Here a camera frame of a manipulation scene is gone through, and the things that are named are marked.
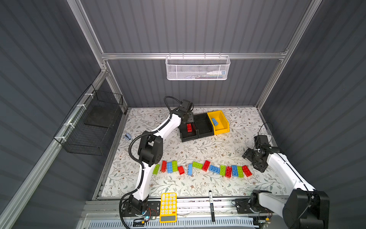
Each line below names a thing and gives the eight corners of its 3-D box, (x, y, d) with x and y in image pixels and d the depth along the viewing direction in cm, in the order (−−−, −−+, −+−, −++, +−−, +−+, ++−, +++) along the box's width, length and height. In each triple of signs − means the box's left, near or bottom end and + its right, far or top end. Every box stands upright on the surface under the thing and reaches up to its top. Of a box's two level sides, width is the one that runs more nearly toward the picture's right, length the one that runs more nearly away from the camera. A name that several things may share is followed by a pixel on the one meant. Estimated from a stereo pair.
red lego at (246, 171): (247, 177, 86) (248, 176, 84) (240, 167, 89) (241, 166, 88) (251, 175, 86) (252, 174, 85) (244, 165, 90) (245, 164, 89)
